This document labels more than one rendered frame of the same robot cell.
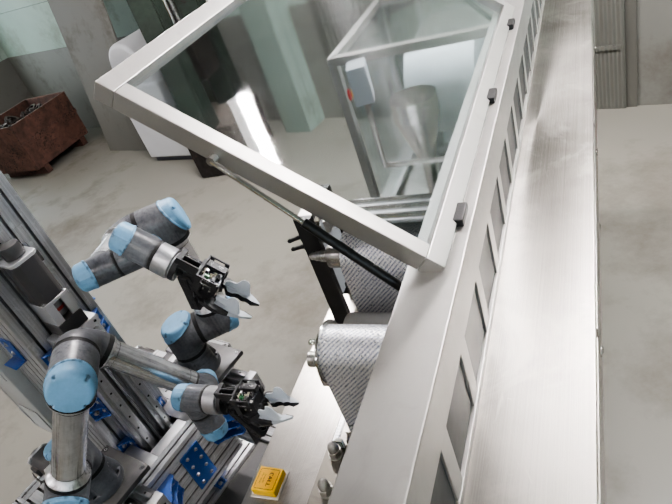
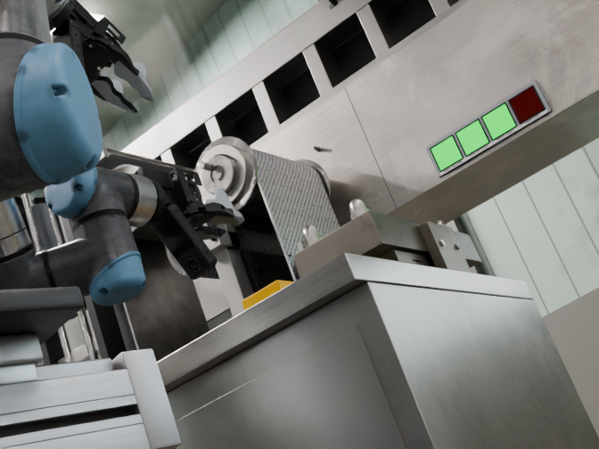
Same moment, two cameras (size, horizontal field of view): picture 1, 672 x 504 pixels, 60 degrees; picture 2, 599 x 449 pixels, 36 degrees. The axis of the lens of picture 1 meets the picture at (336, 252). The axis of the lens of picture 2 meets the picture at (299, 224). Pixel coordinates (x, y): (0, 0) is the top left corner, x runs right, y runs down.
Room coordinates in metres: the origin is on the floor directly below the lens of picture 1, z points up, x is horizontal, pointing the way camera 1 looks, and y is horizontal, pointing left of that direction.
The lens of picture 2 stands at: (0.97, 1.64, 0.55)
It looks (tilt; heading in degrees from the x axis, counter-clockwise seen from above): 20 degrees up; 268
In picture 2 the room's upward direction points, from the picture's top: 21 degrees counter-clockwise
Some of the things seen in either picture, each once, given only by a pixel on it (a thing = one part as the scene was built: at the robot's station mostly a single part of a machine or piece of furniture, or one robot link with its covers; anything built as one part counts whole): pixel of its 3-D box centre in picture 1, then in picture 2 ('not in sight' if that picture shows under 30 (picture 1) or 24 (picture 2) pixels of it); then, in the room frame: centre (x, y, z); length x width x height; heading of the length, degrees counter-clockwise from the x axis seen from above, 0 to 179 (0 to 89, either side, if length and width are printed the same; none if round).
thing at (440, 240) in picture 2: not in sight; (447, 253); (0.69, 0.09, 0.96); 0.10 x 0.03 x 0.11; 59
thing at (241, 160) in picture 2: not in sight; (262, 184); (0.95, 0.00, 1.25); 0.26 x 0.12 x 0.12; 59
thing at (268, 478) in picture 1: (268, 481); (275, 298); (1.00, 0.38, 0.91); 0.07 x 0.07 x 0.02; 59
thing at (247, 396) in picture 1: (241, 400); (167, 202); (1.10, 0.36, 1.12); 0.12 x 0.08 x 0.09; 59
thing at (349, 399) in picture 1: (387, 413); (311, 232); (0.90, 0.02, 1.11); 0.23 x 0.01 x 0.18; 59
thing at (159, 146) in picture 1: (161, 95); not in sight; (6.11, 1.08, 0.62); 0.67 x 0.55 x 1.25; 47
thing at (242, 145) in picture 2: (330, 351); (225, 175); (1.01, 0.10, 1.25); 0.15 x 0.01 x 0.15; 149
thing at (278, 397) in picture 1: (281, 395); (200, 221); (1.07, 0.26, 1.11); 0.09 x 0.03 x 0.06; 68
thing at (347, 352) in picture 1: (401, 338); (229, 257); (1.06, -0.07, 1.16); 0.39 x 0.23 x 0.51; 149
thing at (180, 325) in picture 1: (183, 333); not in sight; (1.65, 0.60, 0.98); 0.13 x 0.12 x 0.14; 97
